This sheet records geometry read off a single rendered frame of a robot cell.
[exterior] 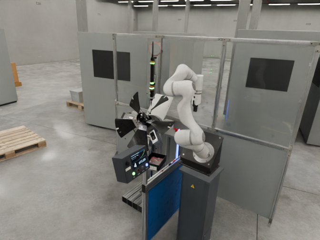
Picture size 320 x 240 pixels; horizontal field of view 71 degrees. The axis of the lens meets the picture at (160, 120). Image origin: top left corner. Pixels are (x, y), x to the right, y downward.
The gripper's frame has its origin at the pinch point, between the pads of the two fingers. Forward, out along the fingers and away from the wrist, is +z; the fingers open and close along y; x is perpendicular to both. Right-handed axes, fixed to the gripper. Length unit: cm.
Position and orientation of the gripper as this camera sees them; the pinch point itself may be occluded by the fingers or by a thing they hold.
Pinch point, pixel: (195, 109)
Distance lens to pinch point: 205.4
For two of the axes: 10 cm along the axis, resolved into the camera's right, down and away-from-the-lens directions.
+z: -0.4, 9.3, 3.6
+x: -8.1, -2.4, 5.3
